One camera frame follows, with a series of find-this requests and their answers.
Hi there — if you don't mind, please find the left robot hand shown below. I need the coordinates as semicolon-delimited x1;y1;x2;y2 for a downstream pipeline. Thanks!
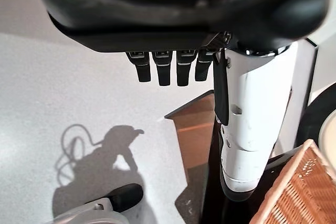
28;0;332;201

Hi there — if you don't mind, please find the rectangular wicker laundry basket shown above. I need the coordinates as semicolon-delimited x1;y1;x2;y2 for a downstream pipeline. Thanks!
248;138;336;224

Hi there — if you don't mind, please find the brown glossy side table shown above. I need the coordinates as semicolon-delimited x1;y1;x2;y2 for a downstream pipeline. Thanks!
164;89;302;224

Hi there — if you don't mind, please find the white cabinet side panel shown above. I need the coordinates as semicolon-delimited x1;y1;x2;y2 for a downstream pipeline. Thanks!
272;37;320;154

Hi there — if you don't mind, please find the round glass washer door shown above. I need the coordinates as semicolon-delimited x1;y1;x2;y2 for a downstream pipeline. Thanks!
296;82;336;162

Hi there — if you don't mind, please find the silver left robot leg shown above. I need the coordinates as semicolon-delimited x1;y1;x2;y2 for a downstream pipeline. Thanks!
51;183;144;224

